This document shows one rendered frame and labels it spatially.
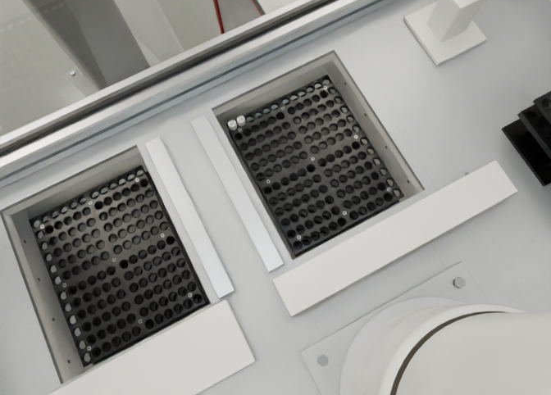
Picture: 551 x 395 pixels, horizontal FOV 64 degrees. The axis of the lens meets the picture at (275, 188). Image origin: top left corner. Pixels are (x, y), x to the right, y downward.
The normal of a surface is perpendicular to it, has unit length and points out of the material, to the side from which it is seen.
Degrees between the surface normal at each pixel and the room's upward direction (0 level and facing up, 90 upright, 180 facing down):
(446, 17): 90
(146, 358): 0
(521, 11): 0
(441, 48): 0
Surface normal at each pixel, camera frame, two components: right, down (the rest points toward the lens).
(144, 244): -0.02, -0.28
